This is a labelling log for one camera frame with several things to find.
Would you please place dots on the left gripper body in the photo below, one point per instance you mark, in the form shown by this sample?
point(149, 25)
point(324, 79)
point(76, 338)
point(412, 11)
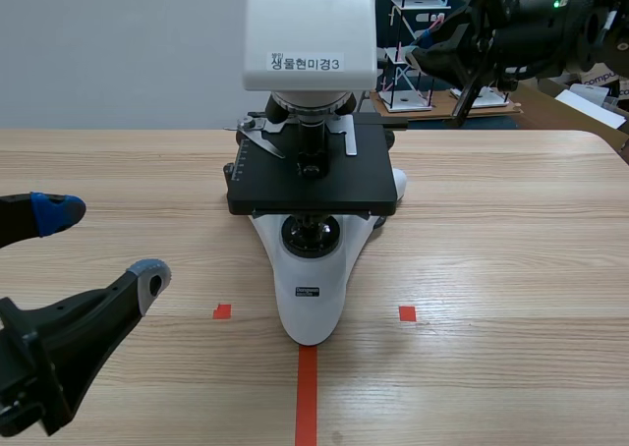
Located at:
point(27, 382)

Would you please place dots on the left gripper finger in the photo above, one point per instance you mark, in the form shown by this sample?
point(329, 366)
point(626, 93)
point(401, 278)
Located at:
point(54, 212)
point(105, 308)

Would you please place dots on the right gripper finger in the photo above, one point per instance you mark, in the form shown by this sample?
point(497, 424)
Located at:
point(447, 26)
point(440, 65)

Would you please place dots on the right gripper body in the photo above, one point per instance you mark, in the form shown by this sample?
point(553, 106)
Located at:
point(484, 38)

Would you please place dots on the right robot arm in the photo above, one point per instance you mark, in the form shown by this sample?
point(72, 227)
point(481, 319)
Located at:
point(565, 23)

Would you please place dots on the black rod tower model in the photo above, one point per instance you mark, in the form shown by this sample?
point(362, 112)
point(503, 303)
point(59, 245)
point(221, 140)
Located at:
point(410, 68)

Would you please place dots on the brown cardboard box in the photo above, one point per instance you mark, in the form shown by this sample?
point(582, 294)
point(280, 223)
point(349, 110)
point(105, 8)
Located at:
point(585, 104)

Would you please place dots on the white and black microscope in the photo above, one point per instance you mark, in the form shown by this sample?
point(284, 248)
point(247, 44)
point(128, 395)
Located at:
point(308, 294)

